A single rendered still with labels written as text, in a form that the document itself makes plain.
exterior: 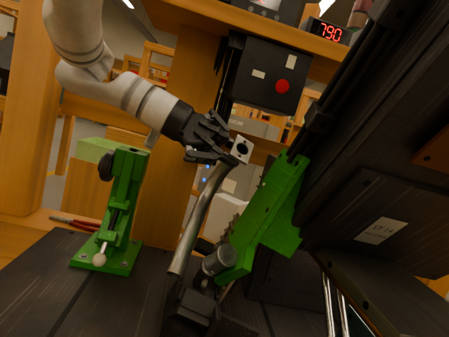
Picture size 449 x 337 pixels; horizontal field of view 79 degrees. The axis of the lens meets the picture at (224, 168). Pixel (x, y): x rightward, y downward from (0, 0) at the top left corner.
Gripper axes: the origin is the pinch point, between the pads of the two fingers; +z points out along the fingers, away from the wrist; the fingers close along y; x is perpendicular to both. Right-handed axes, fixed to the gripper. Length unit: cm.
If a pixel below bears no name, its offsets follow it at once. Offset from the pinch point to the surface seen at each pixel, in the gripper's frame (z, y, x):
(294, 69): 4.8, 26.8, -6.9
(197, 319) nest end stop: 6.8, -28.4, 7.9
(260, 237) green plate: 8.6, -15.5, -3.9
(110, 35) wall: -419, 773, 690
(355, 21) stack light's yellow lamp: 16, 54, -14
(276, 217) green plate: 9.7, -11.9, -5.6
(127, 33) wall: -371, 796, 660
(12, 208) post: -41, -17, 49
